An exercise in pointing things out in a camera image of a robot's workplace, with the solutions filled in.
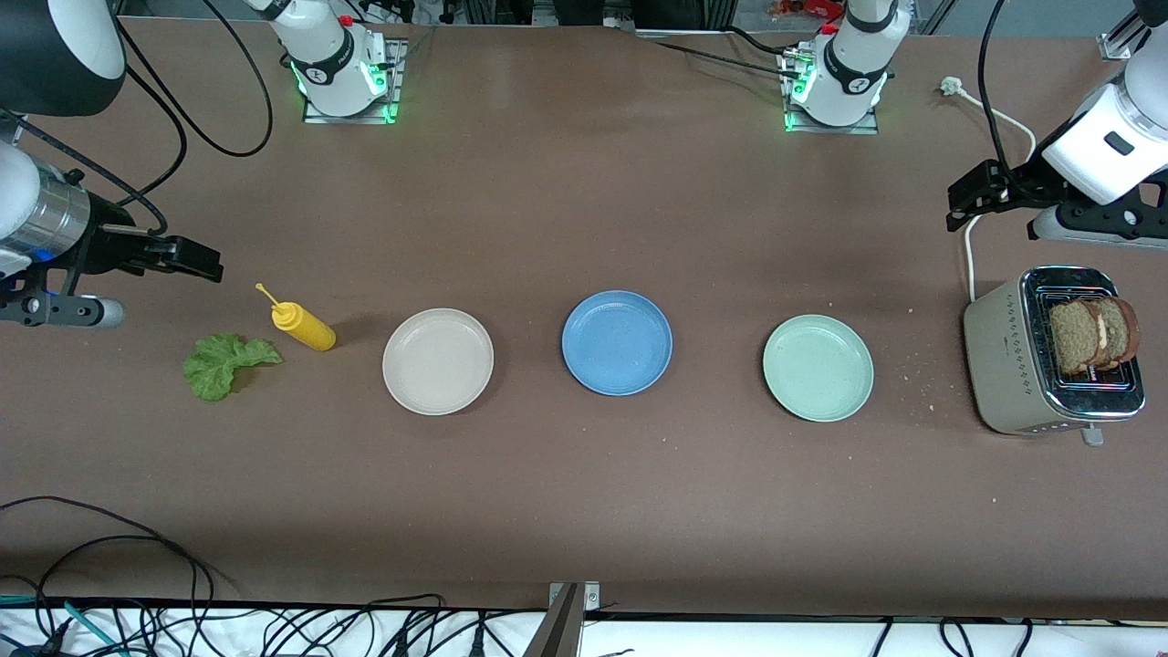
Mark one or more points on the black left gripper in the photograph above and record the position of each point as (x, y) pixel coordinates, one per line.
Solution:
(1024, 185)

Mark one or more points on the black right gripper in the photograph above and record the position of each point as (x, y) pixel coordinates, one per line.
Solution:
(102, 243)

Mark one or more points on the green lettuce leaf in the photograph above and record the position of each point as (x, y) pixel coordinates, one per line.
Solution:
(214, 365)

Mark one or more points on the yellow mustard squeeze bottle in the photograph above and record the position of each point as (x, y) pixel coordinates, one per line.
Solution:
(310, 333)

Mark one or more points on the square brown bread slice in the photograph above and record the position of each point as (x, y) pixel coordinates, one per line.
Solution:
(1075, 336)

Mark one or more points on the blue round plate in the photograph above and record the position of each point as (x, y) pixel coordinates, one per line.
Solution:
(617, 343)

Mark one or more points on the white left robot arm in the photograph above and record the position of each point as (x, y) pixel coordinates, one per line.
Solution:
(853, 64)

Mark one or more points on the light green round plate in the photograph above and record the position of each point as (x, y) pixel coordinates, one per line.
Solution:
(818, 369)

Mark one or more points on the beige round plate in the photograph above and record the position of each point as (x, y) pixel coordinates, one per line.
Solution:
(438, 362)

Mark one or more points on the silver beige toaster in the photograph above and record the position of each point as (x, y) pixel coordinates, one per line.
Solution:
(1004, 365)

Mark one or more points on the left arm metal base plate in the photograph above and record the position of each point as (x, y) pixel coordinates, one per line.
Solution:
(871, 128)

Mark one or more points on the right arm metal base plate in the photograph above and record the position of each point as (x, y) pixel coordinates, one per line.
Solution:
(394, 100)

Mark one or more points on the grey metal camera post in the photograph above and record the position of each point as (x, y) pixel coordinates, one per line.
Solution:
(561, 630)

